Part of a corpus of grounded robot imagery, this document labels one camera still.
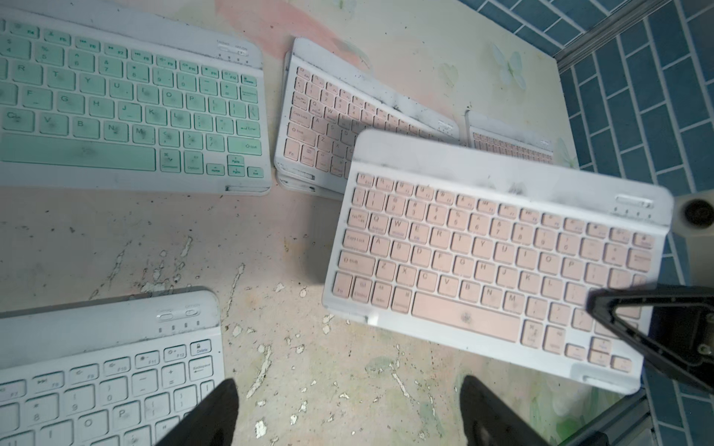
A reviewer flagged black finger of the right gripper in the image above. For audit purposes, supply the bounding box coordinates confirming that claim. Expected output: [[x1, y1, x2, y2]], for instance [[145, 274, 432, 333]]
[[586, 285, 713, 393]]

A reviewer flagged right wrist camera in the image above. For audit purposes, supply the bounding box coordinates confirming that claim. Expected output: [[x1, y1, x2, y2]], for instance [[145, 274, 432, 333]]
[[672, 190, 713, 288]]

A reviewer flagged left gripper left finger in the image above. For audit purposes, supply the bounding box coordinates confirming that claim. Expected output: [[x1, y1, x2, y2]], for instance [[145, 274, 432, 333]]
[[156, 378, 240, 446]]

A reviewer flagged white key keyboard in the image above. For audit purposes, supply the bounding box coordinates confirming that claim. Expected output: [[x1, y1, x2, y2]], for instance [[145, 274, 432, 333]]
[[1, 290, 224, 445]]

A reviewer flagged pink keyboard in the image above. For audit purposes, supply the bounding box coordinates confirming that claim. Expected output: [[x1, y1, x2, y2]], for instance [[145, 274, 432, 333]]
[[273, 37, 459, 200], [323, 129, 674, 394], [465, 110, 554, 165]]

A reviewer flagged green key keyboard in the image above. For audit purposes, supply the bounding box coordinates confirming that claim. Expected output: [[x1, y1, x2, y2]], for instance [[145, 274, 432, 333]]
[[1, 1, 273, 196]]

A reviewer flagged aluminium front rail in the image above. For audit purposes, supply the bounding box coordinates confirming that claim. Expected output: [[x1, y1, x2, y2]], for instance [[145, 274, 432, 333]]
[[562, 388, 657, 446]]

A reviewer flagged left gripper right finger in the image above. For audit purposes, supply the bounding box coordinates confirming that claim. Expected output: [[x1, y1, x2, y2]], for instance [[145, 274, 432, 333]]
[[459, 375, 549, 446]]

